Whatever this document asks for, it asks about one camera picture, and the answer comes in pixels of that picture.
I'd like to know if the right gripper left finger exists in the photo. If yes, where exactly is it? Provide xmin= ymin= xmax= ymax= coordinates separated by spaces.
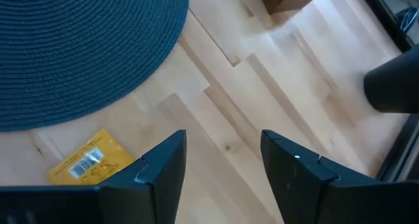
xmin=0 ymin=129 xmax=187 ymax=224

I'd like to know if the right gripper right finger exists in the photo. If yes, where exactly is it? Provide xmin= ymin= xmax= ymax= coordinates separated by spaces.
xmin=261 ymin=129 xmax=419 ymax=224

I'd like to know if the round dark woven placemat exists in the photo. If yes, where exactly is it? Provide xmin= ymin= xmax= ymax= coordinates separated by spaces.
xmin=0 ymin=0 xmax=190 ymax=132

